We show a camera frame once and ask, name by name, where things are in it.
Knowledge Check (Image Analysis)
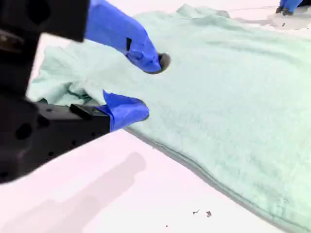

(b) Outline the pale green T-shirt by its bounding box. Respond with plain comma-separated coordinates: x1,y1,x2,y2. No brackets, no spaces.
29,3,311,233

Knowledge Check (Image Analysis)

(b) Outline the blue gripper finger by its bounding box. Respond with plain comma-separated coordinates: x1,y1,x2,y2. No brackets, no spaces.
283,0,305,16
41,0,172,75
276,0,288,14
36,89,150,165

